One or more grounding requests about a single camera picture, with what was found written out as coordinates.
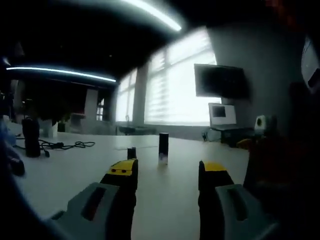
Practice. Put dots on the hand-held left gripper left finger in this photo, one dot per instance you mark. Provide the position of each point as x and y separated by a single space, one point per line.
75 225

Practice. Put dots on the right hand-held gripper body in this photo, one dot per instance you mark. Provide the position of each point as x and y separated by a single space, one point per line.
261 123

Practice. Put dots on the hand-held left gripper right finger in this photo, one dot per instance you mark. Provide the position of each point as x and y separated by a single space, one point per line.
225 220

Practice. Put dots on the tall dark cosmetic bottle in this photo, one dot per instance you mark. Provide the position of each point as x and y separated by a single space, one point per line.
163 142

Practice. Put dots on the short black cosmetic bottle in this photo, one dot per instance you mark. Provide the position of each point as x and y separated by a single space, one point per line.
131 153

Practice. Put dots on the black laptop stand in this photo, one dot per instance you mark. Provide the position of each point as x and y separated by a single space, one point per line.
235 137

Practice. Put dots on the white table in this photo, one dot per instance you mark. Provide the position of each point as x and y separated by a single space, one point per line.
75 165

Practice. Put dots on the small black object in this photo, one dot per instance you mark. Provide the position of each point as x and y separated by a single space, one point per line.
17 166

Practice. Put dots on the bright window with blinds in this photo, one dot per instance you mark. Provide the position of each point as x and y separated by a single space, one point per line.
175 95

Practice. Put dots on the black desk fan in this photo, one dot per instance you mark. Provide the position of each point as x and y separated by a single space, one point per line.
31 140

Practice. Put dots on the potted plant in white pot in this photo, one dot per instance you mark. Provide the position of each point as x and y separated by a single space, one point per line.
52 130

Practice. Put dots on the clear plastic bag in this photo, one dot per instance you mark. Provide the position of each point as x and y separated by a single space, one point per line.
6 132

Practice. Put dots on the gooseneck faucet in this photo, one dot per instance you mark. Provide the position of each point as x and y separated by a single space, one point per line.
127 118

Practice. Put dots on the white pillar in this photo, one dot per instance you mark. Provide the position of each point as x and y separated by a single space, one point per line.
91 105

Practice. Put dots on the ceiling light strip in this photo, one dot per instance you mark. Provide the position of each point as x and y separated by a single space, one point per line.
162 17
62 72

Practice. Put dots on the black wall monitor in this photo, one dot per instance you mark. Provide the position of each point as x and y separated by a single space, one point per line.
220 81

